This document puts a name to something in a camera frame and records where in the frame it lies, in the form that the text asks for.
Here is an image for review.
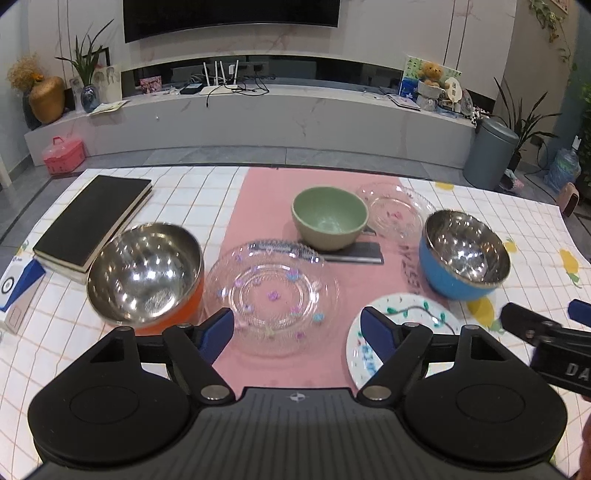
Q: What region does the white painted ceramic plate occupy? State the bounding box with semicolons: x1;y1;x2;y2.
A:
346;293;466;388

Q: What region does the orange steel bowl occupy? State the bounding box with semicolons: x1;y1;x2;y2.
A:
86;223;205;335

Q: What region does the blue steel bowl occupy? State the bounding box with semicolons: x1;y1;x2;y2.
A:
419;210;511;302

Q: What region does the large clear glass plate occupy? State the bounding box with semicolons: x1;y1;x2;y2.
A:
202;239;339;358

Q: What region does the small clear glass plate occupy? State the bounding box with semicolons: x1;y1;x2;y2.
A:
356;182;436;245

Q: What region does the green ceramic bowl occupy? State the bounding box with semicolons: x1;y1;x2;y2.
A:
290;186;369;252

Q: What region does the white checked tablecloth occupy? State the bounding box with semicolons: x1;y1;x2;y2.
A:
1;166;590;479

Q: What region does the blue water bottle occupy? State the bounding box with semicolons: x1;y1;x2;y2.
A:
544;136;581;193

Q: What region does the pink table runner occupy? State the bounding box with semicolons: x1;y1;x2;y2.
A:
214;167;448;395

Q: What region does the black notebook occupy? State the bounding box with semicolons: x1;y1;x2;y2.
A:
33;175;152;284

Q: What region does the grey trash bin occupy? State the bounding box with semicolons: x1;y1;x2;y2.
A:
463;118;519;190

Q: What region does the blue white box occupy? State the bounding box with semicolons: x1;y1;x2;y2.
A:
0;256;45;334

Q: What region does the white tv cabinet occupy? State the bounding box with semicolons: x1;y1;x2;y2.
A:
25;85;475;168

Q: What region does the pink plastic case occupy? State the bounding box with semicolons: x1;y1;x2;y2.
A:
42;136;86;176

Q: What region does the white wifi router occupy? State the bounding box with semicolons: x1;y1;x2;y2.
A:
200;60;242;95

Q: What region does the teddy bear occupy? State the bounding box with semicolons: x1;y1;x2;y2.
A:
417;61;444;87

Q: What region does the golden vase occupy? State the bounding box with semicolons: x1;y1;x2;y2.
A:
29;76;65;125

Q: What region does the blue vase with plant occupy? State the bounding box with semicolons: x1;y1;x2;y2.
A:
57;19;113;113

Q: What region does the black television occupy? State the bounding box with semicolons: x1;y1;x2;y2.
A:
122;0;341;43

